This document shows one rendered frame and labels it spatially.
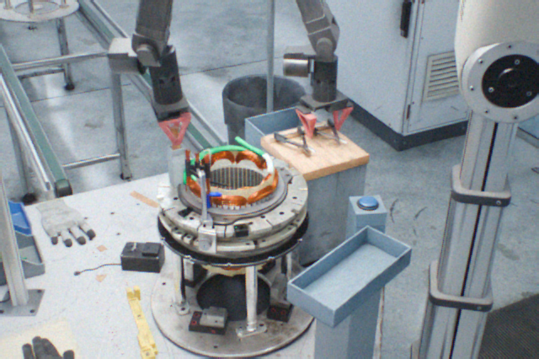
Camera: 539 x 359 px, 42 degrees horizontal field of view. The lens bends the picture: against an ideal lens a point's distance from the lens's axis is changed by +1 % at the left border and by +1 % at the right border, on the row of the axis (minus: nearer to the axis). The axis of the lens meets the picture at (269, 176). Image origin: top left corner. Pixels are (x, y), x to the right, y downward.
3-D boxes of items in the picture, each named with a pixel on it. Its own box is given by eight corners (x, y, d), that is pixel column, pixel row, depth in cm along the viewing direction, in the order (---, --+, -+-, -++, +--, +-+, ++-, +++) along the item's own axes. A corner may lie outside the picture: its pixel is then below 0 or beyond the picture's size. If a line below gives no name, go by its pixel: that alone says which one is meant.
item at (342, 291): (325, 420, 137) (334, 310, 122) (284, 391, 143) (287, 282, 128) (397, 352, 152) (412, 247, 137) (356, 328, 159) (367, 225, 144)
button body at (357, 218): (347, 302, 166) (355, 214, 152) (341, 282, 172) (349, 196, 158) (376, 300, 167) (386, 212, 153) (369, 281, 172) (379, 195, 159)
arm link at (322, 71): (337, 58, 161) (339, 49, 165) (306, 56, 162) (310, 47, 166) (335, 86, 164) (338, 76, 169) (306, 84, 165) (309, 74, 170)
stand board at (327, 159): (260, 145, 176) (260, 136, 175) (323, 129, 184) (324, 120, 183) (301, 182, 162) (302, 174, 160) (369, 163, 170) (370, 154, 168)
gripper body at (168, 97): (158, 120, 136) (152, 87, 132) (149, 97, 144) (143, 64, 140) (191, 114, 138) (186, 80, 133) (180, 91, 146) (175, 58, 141)
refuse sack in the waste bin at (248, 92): (210, 147, 344) (208, 82, 325) (280, 131, 359) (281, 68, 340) (243, 185, 314) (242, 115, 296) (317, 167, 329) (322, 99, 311)
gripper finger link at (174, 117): (163, 153, 141) (156, 114, 136) (157, 136, 147) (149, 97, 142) (196, 147, 143) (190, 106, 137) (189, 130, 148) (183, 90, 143)
